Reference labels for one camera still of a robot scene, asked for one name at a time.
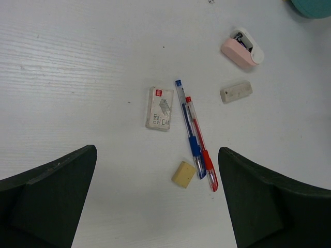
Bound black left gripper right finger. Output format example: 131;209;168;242
218;147;330;247

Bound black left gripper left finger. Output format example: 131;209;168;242
1;145;97;247

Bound red gel pen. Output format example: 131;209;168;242
186;96;219;192

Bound blue gel pen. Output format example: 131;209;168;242
175;80;206;179

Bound yellow eraser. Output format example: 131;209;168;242
171;161;197;189

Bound grey white eraser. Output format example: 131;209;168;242
220;81;253;103

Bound white staples box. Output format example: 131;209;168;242
145;86;174;131

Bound pink white mini stapler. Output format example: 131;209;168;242
220;27;264;70

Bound teal round desk organizer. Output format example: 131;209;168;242
285;0;330;19

